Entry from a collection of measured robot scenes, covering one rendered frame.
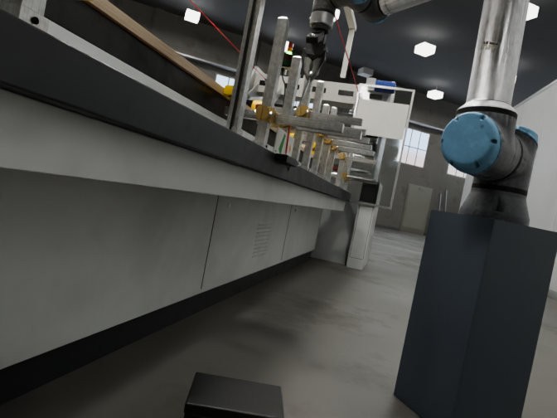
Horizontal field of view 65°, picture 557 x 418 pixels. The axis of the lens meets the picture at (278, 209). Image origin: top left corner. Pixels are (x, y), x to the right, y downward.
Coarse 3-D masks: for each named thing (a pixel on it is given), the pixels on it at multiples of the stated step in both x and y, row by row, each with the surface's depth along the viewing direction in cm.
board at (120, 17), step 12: (96, 0) 92; (108, 12) 96; (120, 12) 100; (120, 24) 101; (132, 24) 104; (144, 36) 110; (156, 48) 115; (168, 48) 121; (180, 60) 127; (192, 72) 135; (204, 84) 146; (216, 84) 153; (276, 132) 229; (312, 156) 327
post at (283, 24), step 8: (280, 24) 149; (288, 24) 151; (280, 32) 149; (280, 40) 149; (272, 48) 149; (280, 48) 149; (272, 56) 149; (280, 56) 149; (272, 64) 149; (280, 64) 150; (272, 72) 149; (272, 80) 149; (264, 88) 150; (272, 88) 149; (264, 96) 150; (272, 96) 149; (264, 104) 150; (272, 104) 150; (264, 128) 150; (256, 136) 150; (264, 136) 150
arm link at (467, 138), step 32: (512, 0) 111; (480, 32) 117; (512, 32) 111; (480, 64) 114; (512, 64) 112; (480, 96) 113; (448, 128) 115; (480, 128) 109; (512, 128) 111; (448, 160) 115; (480, 160) 109; (512, 160) 115
